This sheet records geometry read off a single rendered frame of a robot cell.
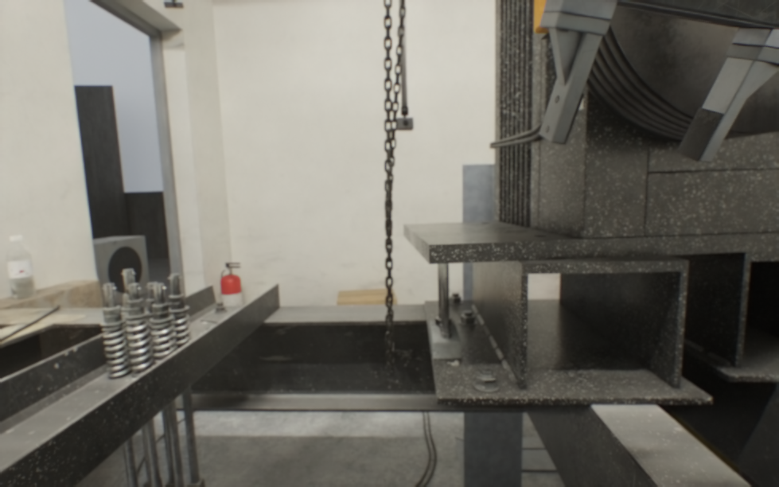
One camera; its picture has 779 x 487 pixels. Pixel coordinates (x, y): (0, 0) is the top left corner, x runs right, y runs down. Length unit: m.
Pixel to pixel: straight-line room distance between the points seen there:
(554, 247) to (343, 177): 2.49
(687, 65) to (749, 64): 0.20
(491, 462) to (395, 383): 0.51
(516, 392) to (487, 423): 0.78
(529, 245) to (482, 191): 0.60
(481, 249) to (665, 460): 0.34
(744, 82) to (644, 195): 0.33
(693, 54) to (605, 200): 0.21
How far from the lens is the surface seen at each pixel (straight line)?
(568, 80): 0.35
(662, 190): 0.75
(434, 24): 3.22
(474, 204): 1.22
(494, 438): 1.48
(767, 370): 0.92
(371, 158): 3.01
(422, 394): 1.17
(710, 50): 0.64
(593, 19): 0.35
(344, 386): 1.18
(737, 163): 0.83
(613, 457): 0.66
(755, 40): 0.43
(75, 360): 0.88
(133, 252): 4.32
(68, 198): 2.11
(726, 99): 0.43
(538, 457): 1.71
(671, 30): 0.62
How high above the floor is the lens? 0.98
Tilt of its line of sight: 7 degrees down
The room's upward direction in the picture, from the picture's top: 2 degrees counter-clockwise
